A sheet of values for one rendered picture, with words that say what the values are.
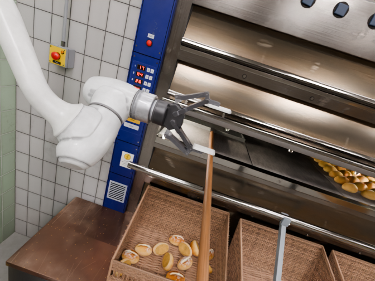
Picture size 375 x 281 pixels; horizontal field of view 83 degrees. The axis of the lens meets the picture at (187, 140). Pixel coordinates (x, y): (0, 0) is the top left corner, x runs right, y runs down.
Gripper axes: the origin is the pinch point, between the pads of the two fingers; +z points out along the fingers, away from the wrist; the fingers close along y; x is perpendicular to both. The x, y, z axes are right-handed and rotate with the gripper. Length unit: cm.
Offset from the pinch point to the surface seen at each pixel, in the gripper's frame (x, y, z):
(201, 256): 18.7, 28.3, 5.3
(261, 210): -17.5, 31.8, 30.9
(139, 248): -25, 85, -15
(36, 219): -56, 128, -100
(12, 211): -54, 125, -118
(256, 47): -55, -31, 9
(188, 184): -17.9, 31.5, -2.2
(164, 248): -31, 85, -1
